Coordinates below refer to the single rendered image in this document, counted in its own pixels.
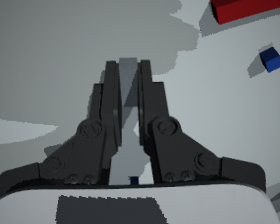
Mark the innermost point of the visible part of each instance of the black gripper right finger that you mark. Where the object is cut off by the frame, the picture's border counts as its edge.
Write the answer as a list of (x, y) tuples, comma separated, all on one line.
[(179, 157)]

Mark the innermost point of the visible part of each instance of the red rod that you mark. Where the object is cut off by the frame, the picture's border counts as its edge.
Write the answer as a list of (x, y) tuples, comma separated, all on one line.
[(229, 10)]

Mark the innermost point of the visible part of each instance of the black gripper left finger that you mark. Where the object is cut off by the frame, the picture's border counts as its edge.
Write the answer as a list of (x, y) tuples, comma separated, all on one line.
[(80, 160)]

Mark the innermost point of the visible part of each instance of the small blue cube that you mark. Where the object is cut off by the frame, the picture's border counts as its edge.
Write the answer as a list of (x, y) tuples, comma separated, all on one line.
[(270, 59), (134, 180)]

